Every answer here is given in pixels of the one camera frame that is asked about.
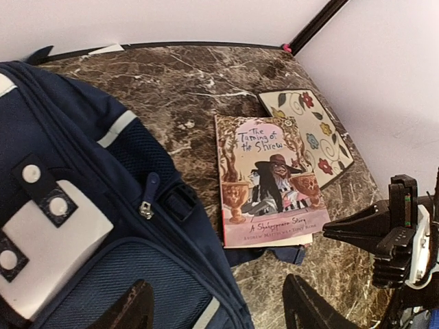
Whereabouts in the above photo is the pink illustrated paperback book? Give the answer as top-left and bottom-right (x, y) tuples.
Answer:
(215, 115), (330, 249)

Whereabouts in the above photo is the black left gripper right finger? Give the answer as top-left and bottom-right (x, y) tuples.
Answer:
(282, 274), (359, 329)

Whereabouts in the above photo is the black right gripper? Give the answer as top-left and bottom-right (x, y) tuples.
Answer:
(322, 174), (418, 288)

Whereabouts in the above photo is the floral patterned notebook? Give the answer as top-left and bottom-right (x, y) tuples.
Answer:
(258, 89), (354, 188)

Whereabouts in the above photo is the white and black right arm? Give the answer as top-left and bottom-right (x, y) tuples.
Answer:
(323, 174), (438, 328)

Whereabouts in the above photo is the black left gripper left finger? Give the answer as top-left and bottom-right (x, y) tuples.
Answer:
(99, 280), (154, 328)

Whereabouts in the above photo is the black right corner frame post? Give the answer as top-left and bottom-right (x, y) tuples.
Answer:
(281, 0), (349, 56)

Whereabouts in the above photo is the navy blue student backpack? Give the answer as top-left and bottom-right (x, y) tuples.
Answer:
(1, 45), (293, 328)

